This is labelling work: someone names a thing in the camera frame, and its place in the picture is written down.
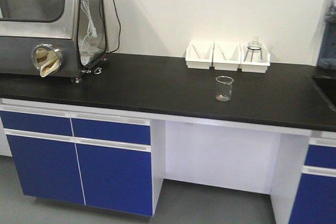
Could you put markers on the clear glass beaker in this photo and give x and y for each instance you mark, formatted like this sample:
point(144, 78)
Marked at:
point(223, 89)

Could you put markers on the blue drawer front right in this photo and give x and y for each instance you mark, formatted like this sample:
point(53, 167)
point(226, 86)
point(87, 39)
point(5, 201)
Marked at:
point(320, 156)

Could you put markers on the white lab bench cabinet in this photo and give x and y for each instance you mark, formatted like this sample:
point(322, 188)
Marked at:
point(261, 156)

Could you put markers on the stainless steel glove box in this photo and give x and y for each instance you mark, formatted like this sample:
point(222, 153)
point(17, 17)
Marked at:
point(77, 28)

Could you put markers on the blue cabinet door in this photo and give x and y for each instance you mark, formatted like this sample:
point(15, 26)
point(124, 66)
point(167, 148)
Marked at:
point(315, 200)
point(47, 168)
point(117, 179)

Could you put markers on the blue cabinet door left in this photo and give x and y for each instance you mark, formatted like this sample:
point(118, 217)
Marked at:
point(47, 168)

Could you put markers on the blue cabinet door right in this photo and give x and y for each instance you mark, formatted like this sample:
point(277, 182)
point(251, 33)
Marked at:
point(315, 200)

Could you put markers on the blue drawer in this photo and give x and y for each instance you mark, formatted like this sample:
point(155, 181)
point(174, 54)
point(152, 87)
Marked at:
point(112, 131)
point(36, 123)
point(320, 156)

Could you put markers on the blue drawer front left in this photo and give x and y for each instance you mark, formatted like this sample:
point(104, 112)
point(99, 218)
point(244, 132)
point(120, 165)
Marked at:
point(36, 123)

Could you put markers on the white plastic bin middle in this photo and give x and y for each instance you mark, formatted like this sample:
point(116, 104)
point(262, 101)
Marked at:
point(226, 56)

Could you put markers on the black lab sink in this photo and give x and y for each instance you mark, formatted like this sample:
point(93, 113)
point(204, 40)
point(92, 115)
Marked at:
point(326, 87)

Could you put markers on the white plastic bin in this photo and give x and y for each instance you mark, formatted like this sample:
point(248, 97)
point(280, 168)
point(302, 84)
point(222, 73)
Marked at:
point(199, 55)
point(226, 56)
point(257, 62)

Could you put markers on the white plastic bin right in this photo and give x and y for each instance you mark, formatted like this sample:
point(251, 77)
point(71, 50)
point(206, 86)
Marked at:
point(257, 62)

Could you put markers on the glass flask with stopper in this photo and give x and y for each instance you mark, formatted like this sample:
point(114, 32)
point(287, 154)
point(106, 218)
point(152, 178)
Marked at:
point(254, 50)

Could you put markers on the cream rubber glove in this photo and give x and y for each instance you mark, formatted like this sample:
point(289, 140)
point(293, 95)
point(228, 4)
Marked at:
point(46, 59)

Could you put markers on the white plastic bin left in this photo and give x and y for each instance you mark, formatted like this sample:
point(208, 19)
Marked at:
point(199, 55)

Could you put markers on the blue grey lab apparatus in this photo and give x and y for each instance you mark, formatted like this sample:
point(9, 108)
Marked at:
point(326, 58)

